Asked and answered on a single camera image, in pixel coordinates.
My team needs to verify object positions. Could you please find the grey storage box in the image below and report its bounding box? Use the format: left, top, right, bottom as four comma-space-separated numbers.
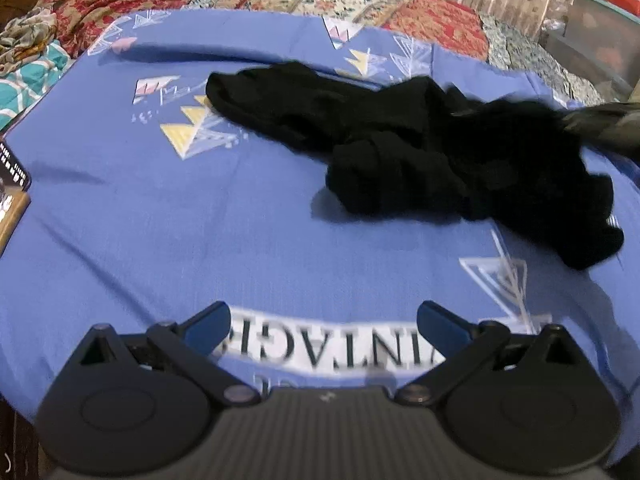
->
540, 0, 639, 101

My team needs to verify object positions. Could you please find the teal white patterned pillow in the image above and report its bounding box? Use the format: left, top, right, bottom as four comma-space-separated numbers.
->
0, 40, 73, 130

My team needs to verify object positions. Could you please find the blue patterned bedsheet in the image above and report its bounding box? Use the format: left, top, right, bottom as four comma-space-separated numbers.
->
1, 10, 639, 456

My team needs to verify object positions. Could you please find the crumpled floral cloth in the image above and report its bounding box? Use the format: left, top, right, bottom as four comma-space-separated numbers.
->
0, 8, 58, 77

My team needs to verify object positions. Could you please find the black pant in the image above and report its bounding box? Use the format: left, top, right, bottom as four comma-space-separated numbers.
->
206, 62, 624, 271

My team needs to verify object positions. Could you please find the photo card booklet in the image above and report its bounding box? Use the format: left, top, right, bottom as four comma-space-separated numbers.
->
0, 140, 32, 255

